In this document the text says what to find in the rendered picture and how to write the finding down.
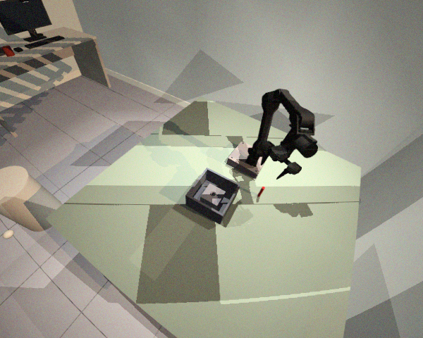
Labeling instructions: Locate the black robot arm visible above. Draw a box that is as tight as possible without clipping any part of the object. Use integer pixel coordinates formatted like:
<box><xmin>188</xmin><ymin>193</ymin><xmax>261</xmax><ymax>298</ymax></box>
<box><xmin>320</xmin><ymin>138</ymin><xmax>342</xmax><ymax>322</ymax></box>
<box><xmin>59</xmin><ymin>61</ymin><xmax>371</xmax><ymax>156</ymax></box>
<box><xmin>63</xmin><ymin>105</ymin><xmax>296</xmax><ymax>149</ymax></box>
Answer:
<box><xmin>246</xmin><ymin>89</ymin><xmax>318</xmax><ymax>167</ymax></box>

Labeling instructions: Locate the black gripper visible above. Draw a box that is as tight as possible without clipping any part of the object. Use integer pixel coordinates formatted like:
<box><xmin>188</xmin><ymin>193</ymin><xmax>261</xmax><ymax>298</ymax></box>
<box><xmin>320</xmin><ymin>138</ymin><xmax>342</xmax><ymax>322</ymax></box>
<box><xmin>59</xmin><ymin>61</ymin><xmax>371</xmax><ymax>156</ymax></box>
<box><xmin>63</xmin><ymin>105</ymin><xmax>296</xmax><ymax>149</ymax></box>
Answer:
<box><xmin>259</xmin><ymin>140</ymin><xmax>302</xmax><ymax>180</ymax></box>

